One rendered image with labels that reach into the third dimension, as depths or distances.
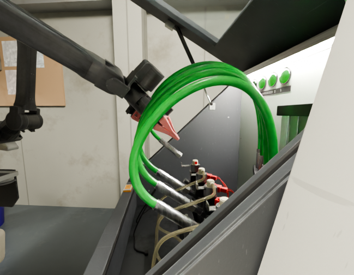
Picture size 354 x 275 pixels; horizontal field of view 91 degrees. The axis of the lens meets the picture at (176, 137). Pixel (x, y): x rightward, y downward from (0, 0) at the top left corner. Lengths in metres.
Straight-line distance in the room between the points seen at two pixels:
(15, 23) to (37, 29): 0.03
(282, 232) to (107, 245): 0.41
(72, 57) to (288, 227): 0.48
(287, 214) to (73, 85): 2.56
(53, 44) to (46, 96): 2.33
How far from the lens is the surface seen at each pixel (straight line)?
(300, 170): 0.19
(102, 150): 2.47
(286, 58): 0.62
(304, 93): 0.59
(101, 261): 0.49
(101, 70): 0.48
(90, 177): 2.66
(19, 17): 0.49
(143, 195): 0.28
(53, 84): 2.74
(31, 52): 1.00
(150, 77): 0.50
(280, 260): 0.21
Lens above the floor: 1.27
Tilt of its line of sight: 8 degrees down
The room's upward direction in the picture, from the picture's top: straight up
